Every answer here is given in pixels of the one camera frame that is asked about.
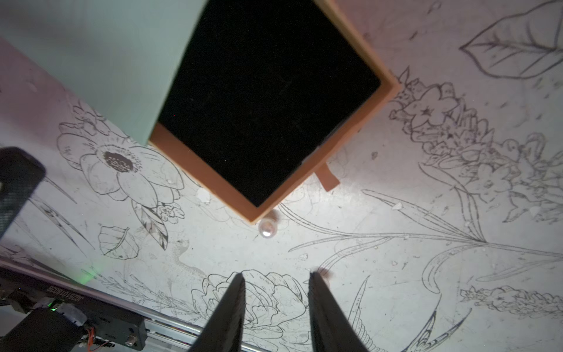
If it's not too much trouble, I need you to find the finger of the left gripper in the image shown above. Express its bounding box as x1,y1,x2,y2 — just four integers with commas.
1,147,46,237

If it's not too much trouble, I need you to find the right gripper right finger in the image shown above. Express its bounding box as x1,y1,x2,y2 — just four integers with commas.
308,271,367,352

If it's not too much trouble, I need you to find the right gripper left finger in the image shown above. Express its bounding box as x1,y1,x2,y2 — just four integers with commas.
189,273,246,352

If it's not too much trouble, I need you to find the mint jewelry box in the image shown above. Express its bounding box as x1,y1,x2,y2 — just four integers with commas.
1,1,400,223

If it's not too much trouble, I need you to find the pearl earring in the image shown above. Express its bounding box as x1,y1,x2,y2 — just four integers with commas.
258,218,278,238

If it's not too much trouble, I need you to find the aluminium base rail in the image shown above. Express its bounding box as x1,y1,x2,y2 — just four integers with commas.
0,259,274,352

